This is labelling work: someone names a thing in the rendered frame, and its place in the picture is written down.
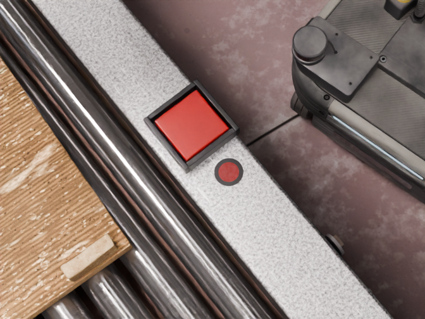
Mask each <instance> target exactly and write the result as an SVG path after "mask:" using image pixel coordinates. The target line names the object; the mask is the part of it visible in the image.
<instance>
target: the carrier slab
mask: <svg viewBox="0 0 425 319"><path fill-rule="evenodd" d="M106 234H109V235H110V236H111V238H112V240H113V241H114V243H115V244H116V246H117V247H118V250H117V252H115V253H114V254H113V255H112V256H110V257H109V258H108V259H107V260H105V261H104V262H103V263H101V264H100V265H98V266H96V267H95V268H93V269H91V270H90V271H89V272H88V273H86V274H85V275H84V276H83V277H81V278H79V279H78V280H77V281H75V282H72V281H70V280H69V279H68V278H67V277H66V275H65V274H64V273H63V271H62V270H61V265H63V264H65V263H67V262H68V261H70V260H72V259H73V258H75V257H76V256H78V255H79V254H80V253H82V252H83V251H84V250H85V249H87V248H88V247H89V246H90V245H91V244H93V243H94V242H95V241H97V240H99V239H100V238H101V237H103V236H104V235H106ZM131 248H132V245H131V244H130V242H129V240H128V239H127V238H126V236H125V235H124V233H123V232H122V231H121V229H120V228H119V226H118V224H117V223H116V222H115V220H114V219H113V217H112V216H111V215H110V213H109V211H108V210H107V209H106V207H105V206H104V205H103V203H102V201H101V200H100V199H99V197H98V196H97V194H96V193H95V192H94V190H93V188H92V187H91V186H90V184H89V183H88V182H87V180H86V178H85V177H84V176H83V174H82V173H81V171H80V170H79V169H78V167H77V165H76V164H75V162H74V161H73V160H72V158H71V157H70V155H69V154H68V153H67V151H66V149H65V148H64V147H63V145H62V144H61V143H60V141H59V139H58V138H57V137H56V135H55V134H54V132H53V131H52V130H51V128H50V126H49V125H48V124H47V122H46V121H45V119H44V118H43V116H42V115H41V114H40V112H39V110H38V109H37V108H36V107H35V105H34V103H33V102H32V100H31V99H30V98H29V96H28V95H27V93H26V92H25V91H24V89H23V87H22V86H21V85H20V83H19V82H18V81H17V79H16V77H15V76H14V75H13V73H12V72H11V70H10V69H9V68H8V66H7V64H6V63H5V62H4V60H3V59H2V57H1V56H0V319H33V318H35V317H36V316H37V315H39V314H40V313H42V312H43V311H44V310H46V309H47V308H48V307H50V306H51V305H53V304H54V303H56V302H57V301H59V300H60V299H61V298H62V297H64V296H66V295H67V294H68V293H70V292H71V291H72V290H74V289H76V288H77V287H78V286H79V285H81V284H83V283H84V282H85V281H87V280H88V279H89V278H91V277H92V276H94V275H95V274H97V273H98V272H99V271H101V270H102V269H103V268H105V267H107V266H108V265H109V264H111V263H112V262H113V261H115V260H117V259H118V258H119V257H120V256H122V255H124V254H125V253H126V252H128V251H129V250H131Z"/></svg>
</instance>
